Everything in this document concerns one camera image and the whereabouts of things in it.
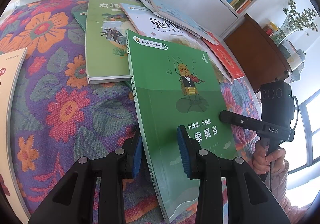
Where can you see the window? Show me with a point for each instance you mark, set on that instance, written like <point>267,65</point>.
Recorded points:
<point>310,124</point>

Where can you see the brown wooden cabinet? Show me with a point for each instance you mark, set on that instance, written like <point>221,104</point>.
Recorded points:
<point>252,46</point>

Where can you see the light green hardcover book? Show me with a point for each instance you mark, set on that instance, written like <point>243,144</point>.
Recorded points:
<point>100,46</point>

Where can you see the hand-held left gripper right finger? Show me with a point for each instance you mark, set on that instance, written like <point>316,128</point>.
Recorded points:
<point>183,149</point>

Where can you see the white appliance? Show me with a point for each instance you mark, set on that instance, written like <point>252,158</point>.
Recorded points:
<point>296,61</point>

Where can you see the thin white book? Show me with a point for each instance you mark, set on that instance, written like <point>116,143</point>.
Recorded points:
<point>143,0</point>

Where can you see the orange book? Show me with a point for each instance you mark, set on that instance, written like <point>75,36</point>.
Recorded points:
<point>227,60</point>

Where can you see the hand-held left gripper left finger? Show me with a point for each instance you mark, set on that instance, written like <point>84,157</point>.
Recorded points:
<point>137,156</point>

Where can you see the colourful jar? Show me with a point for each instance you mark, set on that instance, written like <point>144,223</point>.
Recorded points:
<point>271,29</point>

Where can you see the floral blanket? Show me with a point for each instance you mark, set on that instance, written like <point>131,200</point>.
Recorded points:
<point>62,104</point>

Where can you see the white book with landscape picture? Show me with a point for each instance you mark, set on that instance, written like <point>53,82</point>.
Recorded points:
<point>150,21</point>

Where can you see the cream book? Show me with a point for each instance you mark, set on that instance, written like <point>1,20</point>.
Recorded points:
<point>7,94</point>

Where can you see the light blue book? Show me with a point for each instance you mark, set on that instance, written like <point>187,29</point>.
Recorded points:
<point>175,15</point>

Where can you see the glass vase with plant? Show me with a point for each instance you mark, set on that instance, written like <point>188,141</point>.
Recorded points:
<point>290,23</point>

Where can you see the green cricket cover book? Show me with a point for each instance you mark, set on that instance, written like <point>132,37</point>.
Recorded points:
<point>175,94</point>

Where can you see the person's right hand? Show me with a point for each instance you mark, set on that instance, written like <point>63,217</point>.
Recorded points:
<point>258,159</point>

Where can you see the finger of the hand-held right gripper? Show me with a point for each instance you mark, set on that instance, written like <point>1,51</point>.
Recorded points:
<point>237,120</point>

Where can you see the person's right forearm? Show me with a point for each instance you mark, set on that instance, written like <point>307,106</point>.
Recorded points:
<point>282,189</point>

